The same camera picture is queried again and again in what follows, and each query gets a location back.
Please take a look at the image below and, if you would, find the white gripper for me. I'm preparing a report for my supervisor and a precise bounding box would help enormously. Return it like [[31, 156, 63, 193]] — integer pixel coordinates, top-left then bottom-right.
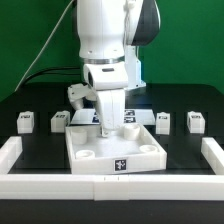
[[83, 62, 128, 137]]

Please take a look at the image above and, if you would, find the white square tabletop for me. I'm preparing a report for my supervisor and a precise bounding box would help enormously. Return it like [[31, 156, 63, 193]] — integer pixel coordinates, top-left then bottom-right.
[[65, 123, 167, 175]]

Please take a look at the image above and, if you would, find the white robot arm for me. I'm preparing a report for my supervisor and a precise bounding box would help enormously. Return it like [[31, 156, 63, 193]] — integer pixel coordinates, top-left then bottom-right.
[[75, 0, 160, 137]]

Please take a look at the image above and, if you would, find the white marker sheet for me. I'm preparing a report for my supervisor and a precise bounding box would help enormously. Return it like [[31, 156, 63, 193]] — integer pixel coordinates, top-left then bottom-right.
[[71, 109, 155, 125]]

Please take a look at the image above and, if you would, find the white U-shaped obstacle fence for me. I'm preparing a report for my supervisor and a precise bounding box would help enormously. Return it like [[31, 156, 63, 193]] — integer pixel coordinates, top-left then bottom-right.
[[0, 136, 224, 201]]

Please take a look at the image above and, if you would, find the black cable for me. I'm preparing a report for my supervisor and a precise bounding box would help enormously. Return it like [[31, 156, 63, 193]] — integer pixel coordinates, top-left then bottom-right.
[[23, 67, 82, 86]]

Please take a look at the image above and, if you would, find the white cable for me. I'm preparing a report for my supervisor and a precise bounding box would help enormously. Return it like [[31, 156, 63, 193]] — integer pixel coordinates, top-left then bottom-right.
[[14, 0, 76, 93]]

